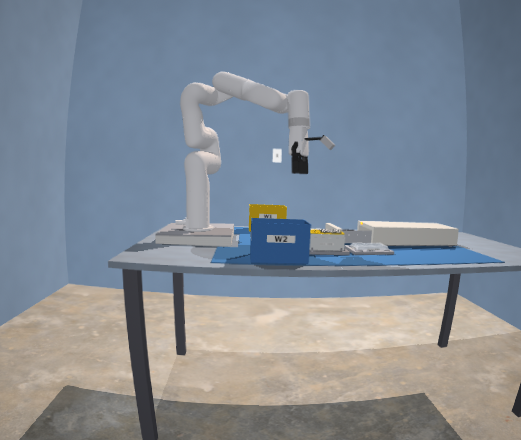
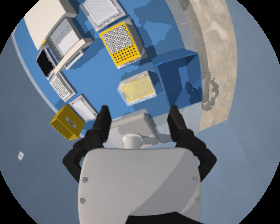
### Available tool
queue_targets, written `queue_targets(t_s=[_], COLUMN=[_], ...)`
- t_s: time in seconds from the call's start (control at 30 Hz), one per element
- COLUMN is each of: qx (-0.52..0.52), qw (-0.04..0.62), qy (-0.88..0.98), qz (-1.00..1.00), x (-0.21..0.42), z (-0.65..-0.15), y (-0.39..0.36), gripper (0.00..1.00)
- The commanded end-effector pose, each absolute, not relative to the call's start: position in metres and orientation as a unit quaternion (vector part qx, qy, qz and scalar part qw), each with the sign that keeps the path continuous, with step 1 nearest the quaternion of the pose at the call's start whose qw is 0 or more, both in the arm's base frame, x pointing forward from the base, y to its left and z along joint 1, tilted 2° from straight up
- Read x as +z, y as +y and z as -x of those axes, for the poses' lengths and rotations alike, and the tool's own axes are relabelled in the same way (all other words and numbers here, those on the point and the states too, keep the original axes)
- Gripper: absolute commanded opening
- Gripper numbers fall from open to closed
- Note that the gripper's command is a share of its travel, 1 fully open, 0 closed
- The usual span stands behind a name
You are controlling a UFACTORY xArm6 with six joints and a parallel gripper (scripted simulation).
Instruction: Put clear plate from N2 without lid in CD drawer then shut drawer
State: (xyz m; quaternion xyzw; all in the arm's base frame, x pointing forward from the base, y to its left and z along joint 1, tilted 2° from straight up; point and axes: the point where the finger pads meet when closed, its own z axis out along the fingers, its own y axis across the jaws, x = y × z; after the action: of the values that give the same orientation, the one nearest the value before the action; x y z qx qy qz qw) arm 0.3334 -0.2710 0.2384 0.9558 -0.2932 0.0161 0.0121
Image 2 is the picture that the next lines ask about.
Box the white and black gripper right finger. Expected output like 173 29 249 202
167 105 217 182

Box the yellow open-top bin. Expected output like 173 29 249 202
50 104 85 140

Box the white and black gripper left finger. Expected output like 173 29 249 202
62 105 112 183

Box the blue open-top box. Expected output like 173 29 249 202
151 48 203 109

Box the blue bench mat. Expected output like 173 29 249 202
14 0 185 136

